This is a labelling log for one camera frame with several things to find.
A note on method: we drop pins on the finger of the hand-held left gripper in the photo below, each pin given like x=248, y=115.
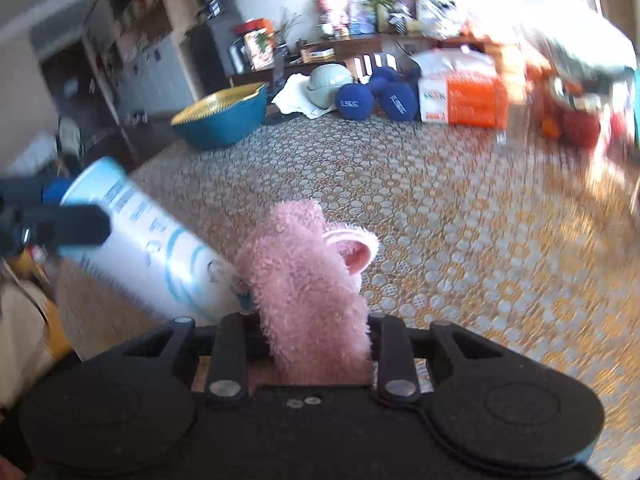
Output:
x=30, y=191
x=65, y=225

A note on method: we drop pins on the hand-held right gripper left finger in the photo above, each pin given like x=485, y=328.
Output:
x=230, y=345

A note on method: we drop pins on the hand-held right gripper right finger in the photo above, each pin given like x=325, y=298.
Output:
x=392, y=347

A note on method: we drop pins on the white and blue bottle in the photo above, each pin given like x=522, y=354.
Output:
x=150, y=245

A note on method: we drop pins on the pink fluffy towel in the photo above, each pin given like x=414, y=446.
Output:
x=305, y=285

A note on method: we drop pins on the gold patterned tablecloth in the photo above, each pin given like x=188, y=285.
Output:
x=425, y=220

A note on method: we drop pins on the white shelf unit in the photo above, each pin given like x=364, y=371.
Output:
x=135, y=35

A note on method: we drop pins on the teal bowl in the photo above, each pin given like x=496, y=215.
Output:
x=222, y=120

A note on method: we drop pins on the black cabinet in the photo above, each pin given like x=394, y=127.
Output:
x=210, y=57

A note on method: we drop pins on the blue dumbbell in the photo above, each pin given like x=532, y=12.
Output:
x=352, y=102
x=397, y=97

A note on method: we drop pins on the clear drinking glass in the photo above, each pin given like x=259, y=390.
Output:
x=512, y=125

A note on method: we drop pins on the white cloth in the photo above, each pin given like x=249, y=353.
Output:
x=295, y=97

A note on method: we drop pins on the orange and white tissue pack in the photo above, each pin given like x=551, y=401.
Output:
x=460, y=95

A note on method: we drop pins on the orange printed box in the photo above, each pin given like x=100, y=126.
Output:
x=256, y=42

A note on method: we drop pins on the green round container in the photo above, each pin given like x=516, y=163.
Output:
x=330, y=85

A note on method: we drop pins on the small orange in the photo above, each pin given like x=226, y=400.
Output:
x=551, y=128

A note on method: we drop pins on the white slatted chair back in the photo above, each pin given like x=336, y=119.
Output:
x=375, y=65

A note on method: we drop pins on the red fruit bag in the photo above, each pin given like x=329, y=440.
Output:
x=582, y=115

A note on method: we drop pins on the flat yellow box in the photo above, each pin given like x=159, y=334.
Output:
x=317, y=53

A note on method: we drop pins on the pink plush toy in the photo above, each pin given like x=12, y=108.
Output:
x=331, y=10

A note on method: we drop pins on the small potted plant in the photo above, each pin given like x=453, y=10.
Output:
x=380, y=0

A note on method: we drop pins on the large clear plastic bag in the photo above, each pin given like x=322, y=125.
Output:
x=575, y=35

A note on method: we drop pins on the wooden picture frame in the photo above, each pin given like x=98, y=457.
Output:
x=400, y=10

